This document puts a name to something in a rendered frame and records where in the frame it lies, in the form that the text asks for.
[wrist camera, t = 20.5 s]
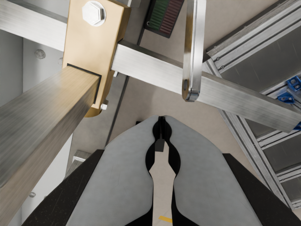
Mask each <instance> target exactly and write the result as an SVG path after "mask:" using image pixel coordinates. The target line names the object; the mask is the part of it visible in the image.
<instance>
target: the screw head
mask: <svg viewBox="0 0 301 226"><path fill-rule="evenodd" d="M82 14H83V19H84V20H85V21H87V22H88V23H89V24H90V25H92V26H100V25H102V24H103V23H104V22H105V20H106V11H105V8H104V7H103V5H102V4H101V3H99V2H97V1H95V0H92V1H89V2H87V3H86V4H85V6H83V7H82Z"/></svg>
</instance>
